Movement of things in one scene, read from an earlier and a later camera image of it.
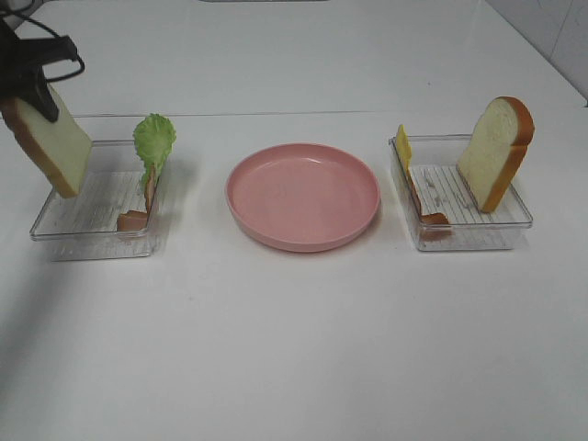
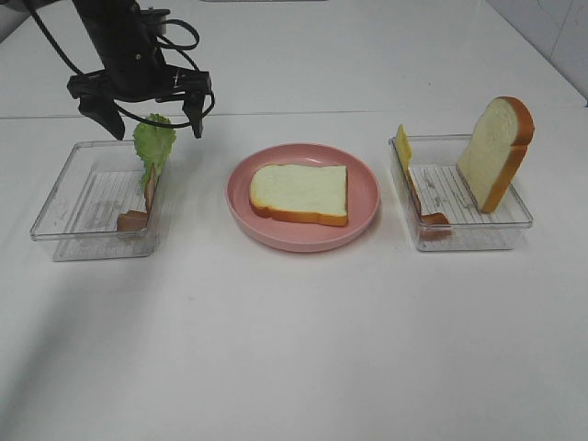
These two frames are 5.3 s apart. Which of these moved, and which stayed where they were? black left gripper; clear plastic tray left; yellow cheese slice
Moved: black left gripper
Stayed: yellow cheese slice; clear plastic tray left
